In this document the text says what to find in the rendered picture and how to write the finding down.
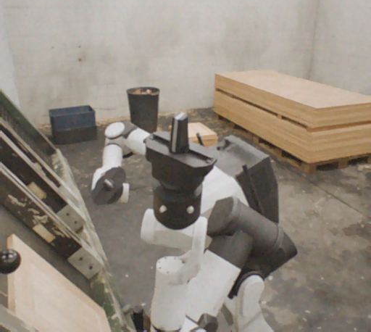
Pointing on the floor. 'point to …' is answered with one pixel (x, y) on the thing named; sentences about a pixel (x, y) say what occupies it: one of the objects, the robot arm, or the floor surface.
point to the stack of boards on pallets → (296, 117)
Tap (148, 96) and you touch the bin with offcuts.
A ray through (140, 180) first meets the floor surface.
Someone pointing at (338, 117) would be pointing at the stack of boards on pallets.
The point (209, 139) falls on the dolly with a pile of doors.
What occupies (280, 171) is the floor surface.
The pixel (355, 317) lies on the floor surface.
